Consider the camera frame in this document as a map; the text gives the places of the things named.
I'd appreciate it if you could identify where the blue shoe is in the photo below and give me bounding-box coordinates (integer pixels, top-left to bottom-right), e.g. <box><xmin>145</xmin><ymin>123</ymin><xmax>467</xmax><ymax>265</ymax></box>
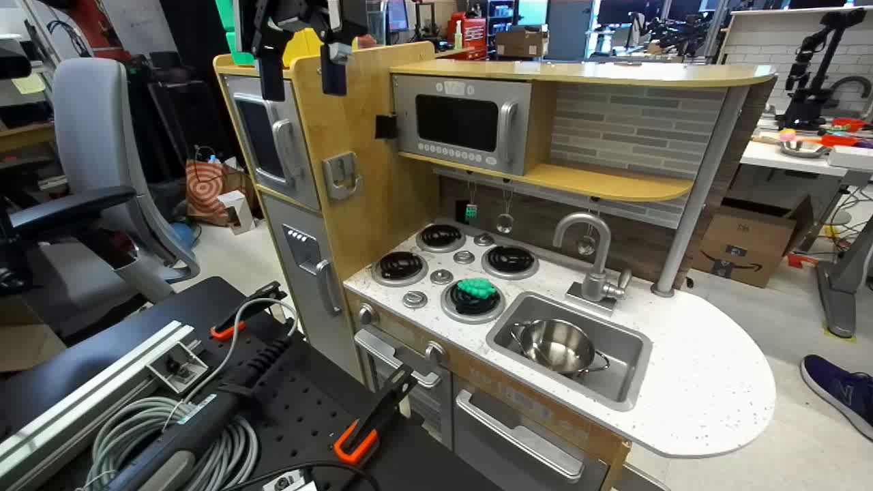
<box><xmin>798</xmin><ymin>354</ymin><xmax>873</xmax><ymax>440</ymax></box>

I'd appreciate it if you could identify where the silver metal pot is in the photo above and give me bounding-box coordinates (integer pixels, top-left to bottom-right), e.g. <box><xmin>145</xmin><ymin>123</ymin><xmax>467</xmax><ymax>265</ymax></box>
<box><xmin>516</xmin><ymin>320</ymin><xmax>611</xmax><ymax>376</ymax></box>

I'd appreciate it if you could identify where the grey toy sink basin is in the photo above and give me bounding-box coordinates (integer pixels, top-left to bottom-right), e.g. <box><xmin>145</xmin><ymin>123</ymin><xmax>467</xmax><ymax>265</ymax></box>
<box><xmin>489</xmin><ymin>294</ymin><xmax>651</xmax><ymax>411</ymax></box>

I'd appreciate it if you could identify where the green toy object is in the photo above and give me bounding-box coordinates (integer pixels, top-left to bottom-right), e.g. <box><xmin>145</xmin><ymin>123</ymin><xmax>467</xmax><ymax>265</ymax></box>
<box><xmin>452</xmin><ymin>278</ymin><xmax>495</xmax><ymax>302</ymax></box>

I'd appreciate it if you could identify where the coiled grey cable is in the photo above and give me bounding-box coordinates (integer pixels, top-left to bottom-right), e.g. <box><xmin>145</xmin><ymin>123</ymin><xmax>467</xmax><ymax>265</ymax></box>
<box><xmin>81</xmin><ymin>393</ymin><xmax>261</xmax><ymax>491</ymax></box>

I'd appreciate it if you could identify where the back right stove burner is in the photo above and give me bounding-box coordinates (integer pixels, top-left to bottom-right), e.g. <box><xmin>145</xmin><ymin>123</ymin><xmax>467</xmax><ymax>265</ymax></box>
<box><xmin>483</xmin><ymin>245</ymin><xmax>536</xmax><ymax>278</ymax></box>

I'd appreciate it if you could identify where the stove burner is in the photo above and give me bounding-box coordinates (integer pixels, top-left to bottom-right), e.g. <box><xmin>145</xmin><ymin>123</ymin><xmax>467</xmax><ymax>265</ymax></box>
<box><xmin>483</xmin><ymin>245</ymin><xmax>536</xmax><ymax>278</ymax></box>
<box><xmin>418</xmin><ymin>224</ymin><xmax>464</xmax><ymax>254</ymax></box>
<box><xmin>441</xmin><ymin>278</ymin><xmax>505</xmax><ymax>324</ymax></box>
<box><xmin>373</xmin><ymin>250</ymin><xmax>426</xmax><ymax>286</ymax></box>

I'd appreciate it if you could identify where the toy kitchen play set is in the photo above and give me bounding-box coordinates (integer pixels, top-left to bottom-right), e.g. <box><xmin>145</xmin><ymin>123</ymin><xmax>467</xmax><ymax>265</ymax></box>
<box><xmin>213</xmin><ymin>43</ymin><xmax>775</xmax><ymax>479</ymax></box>

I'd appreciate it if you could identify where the back left stove burner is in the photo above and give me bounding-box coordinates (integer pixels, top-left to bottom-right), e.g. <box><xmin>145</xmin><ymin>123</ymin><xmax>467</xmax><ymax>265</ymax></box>
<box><xmin>418</xmin><ymin>224</ymin><xmax>464</xmax><ymax>254</ymax></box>

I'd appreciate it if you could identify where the front left stove burner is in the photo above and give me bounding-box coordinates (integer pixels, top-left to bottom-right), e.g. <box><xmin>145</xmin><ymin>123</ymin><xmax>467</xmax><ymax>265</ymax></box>
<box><xmin>373</xmin><ymin>250</ymin><xmax>426</xmax><ymax>286</ymax></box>

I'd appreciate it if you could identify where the front right stove burner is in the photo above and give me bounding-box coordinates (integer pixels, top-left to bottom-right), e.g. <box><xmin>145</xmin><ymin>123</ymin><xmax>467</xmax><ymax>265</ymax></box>
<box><xmin>441</xmin><ymin>278</ymin><xmax>505</xmax><ymax>324</ymax></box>

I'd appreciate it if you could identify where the orange black clamp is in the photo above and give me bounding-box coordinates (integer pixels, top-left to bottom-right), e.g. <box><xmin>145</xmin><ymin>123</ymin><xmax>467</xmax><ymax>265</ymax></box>
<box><xmin>330</xmin><ymin>366</ymin><xmax>418</xmax><ymax>467</ymax></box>

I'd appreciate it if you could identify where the cardboard box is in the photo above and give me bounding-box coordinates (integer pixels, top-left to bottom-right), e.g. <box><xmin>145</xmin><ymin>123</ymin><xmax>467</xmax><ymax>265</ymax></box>
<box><xmin>689</xmin><ymin>196</ymin><xmax>813</xmax><ymax>286</ymax></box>

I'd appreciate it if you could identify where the toy microwave oven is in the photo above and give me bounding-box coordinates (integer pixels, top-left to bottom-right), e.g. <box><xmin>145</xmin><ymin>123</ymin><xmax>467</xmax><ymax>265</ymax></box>
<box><xmin>393</xmin><ymin>76</ymin><xmax>532</xmax><ymax>175</ymax></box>

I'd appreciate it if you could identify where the grey office chair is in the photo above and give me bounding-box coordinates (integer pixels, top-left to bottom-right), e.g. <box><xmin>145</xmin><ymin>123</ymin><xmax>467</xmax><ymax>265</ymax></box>
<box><xmin>3</xmin><ymin>58</ymin><xmax>199</xmax><ymax>305</ymax></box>

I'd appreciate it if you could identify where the silver toy faucet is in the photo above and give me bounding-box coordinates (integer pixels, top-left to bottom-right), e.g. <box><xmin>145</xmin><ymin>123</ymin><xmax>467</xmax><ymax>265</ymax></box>
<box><xmin>551</xmin><ymin>212</ymin><xmax>633</xmax><ymax>314</ymax></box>

